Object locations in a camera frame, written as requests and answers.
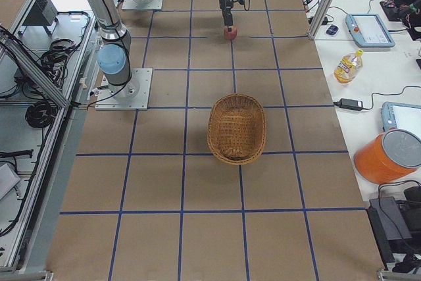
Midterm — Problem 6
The red yellow apple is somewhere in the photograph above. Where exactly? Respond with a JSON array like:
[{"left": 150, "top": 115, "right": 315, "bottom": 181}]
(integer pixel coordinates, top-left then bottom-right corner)
[{"left": 224, "top": 26, "right": 237, "bottom": 40}]

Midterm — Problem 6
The wicker basket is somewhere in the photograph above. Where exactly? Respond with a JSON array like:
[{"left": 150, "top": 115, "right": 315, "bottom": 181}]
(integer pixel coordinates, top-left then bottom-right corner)
[{"left": 207, "top": 93, "right": 266, "bottom": 165}]

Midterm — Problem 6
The small blue device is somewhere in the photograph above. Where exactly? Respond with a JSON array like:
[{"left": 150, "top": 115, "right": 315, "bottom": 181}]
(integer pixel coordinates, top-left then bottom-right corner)
[{"left": 326, "top": 24, "right": 339, "bottom": 36}]

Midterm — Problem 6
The yellow oil bottle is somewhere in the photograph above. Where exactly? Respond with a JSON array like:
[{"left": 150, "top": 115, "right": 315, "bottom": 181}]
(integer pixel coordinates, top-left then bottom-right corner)
[{"left": 334, "top": 49, "right": 364, "bottom": 84}]

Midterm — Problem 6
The blue teach pendant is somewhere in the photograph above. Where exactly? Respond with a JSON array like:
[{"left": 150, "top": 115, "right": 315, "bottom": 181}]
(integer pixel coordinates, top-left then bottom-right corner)
[
  {"left": 381, "top": 102, "right": 421, "bottom": 138},
  {"left": 345, "top": 14, "right": 395, "bottom": 48}
]

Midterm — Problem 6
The black power adapter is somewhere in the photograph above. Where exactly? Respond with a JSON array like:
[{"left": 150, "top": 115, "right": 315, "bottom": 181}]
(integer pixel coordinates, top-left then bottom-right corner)
[{"left": 338, "top": 98, "right": 364, "bottom": 111}]

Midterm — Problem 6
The orange bucket with lid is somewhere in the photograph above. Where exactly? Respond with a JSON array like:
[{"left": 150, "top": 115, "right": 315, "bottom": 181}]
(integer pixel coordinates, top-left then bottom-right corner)
[{"left": 353, "top": 129, "right": 420, "bottom": 184}]

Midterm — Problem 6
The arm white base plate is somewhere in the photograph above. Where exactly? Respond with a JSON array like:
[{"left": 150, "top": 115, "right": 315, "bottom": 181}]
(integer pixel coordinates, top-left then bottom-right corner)
[
  {"left": 94, "top": 68, "right": 153, "bottom": 111},
  {"left": 122, "top": 0, "right": 163, "bottom": 11}
]

